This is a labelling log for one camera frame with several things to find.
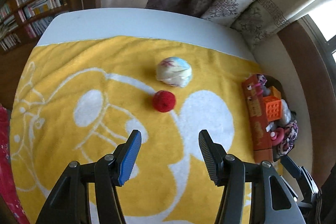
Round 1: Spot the orange cardboard box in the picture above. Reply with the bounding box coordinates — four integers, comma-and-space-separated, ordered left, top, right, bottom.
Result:
241, 74, 300, 163

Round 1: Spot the red knitted ball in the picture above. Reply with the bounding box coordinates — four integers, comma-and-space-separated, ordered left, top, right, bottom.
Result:
152, 90, 177, 113

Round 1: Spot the pastel white sock ball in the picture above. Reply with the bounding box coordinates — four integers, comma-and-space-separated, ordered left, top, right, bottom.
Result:
156, 56, 193, 88

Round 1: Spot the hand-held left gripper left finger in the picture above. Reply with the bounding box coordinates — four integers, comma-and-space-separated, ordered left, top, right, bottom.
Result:
35, 130, 142, 224

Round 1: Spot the white plastic bag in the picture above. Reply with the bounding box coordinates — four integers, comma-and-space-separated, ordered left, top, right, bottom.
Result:
282, 106, 293, 122

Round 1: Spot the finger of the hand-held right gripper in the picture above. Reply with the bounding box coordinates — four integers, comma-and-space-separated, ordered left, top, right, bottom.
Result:
280, 155, 302, 180

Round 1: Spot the large orange toy cube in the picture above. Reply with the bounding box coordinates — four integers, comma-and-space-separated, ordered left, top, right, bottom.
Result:
263, 99, 284, 121

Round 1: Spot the small orange toy cube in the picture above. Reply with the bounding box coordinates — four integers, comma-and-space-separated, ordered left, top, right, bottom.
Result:
267, 86, 282, 100

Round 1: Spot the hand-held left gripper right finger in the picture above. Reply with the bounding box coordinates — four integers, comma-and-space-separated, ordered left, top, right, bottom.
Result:
198, 130, 307, 224

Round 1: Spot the red floral blanket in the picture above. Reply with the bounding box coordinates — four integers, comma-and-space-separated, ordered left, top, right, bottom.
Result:
0, 106, 29, 224

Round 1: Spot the window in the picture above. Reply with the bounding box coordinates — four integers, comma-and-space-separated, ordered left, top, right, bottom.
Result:
306, 14, 336, 56

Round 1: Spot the pink knotted foam tube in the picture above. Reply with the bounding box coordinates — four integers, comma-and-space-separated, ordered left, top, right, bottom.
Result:
271, 127, 286, 144

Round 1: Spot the yellow and white blanket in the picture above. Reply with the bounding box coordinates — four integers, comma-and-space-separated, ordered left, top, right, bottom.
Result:
10, 35, 284, 224

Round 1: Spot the pink leopard print sock ball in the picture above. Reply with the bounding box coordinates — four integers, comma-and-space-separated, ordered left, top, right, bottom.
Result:
276, 122, 299, 157
246, 74, 268, 100

